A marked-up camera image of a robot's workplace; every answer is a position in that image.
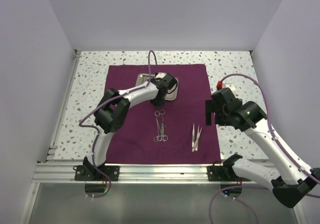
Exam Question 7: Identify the stainless steel instrument tray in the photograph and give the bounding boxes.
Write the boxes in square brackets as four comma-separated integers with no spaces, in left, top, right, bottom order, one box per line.
[135,72,179,101]

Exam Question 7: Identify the steel tweezers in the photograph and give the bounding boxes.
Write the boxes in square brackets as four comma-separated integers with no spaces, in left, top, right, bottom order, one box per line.
[194,126,202,152]
[191,124,199,152]

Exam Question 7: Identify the purple surgical drape cloth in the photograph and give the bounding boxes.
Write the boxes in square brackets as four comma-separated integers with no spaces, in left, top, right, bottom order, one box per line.
[106,64,221,165]

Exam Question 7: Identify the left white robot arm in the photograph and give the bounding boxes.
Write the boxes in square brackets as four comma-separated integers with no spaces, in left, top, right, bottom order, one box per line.
[79,82,168,181]

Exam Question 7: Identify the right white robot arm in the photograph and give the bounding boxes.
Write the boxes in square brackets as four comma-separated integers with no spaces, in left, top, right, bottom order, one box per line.
[205,96,320,208]

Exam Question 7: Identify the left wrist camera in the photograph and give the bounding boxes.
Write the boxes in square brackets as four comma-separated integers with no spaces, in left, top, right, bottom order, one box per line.
[155,72,178,94]

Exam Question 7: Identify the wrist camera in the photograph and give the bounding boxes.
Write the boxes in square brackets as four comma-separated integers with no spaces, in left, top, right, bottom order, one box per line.
[155,72,178,94]
[211,87,243,113]

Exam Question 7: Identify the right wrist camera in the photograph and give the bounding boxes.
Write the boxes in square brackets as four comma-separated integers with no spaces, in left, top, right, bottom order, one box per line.
[211,87,243,113]

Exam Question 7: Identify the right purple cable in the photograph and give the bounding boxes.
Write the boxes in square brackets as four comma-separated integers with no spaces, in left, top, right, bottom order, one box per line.
[208,73,320,224]

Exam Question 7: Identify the purple cable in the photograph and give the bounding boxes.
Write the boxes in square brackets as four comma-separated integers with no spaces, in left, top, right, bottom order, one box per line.
[78,49,161,199]
[208,73,320,224]

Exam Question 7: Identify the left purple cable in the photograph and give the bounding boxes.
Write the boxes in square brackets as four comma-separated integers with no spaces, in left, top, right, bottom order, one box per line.
[78,49,161,199]

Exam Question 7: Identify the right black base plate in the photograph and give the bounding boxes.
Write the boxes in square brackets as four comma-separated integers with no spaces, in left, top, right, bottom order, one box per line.
[206,165,250,182]

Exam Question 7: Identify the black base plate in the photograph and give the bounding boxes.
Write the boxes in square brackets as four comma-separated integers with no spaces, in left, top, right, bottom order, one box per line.
[206,165,250,182]
[72,165,120,182]

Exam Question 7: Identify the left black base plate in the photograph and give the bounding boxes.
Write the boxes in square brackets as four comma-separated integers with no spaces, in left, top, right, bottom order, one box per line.
[72,165,120,182]

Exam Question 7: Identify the aluminium left side rail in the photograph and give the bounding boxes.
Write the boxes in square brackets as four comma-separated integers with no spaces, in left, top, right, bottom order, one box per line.
[45,49,82,162]

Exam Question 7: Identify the aluminium rail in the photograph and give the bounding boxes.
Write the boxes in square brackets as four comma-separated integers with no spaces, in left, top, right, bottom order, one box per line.
[45,49,82,162]
[32,161,296,185]

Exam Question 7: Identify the aluminium front rail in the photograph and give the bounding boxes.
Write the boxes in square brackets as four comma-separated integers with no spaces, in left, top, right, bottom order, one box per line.
[32,161,296,185]

